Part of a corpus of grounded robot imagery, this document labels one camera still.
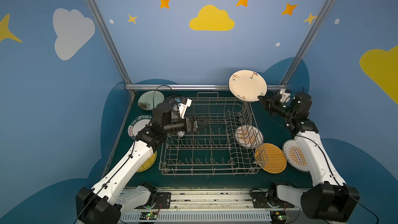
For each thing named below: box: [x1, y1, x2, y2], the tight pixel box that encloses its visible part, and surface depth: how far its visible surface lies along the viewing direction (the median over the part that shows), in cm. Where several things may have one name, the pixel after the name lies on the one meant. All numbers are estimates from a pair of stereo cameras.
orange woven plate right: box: [254, 143, 288, 174], surface depth 88 cm
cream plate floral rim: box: [228, 69, 268, 103], surface depth 80 cm
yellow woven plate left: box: [136, 150, 158, 173], surface depth 85 cm
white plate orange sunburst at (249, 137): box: [235, 124, 264, 150], surface depth 95 cm
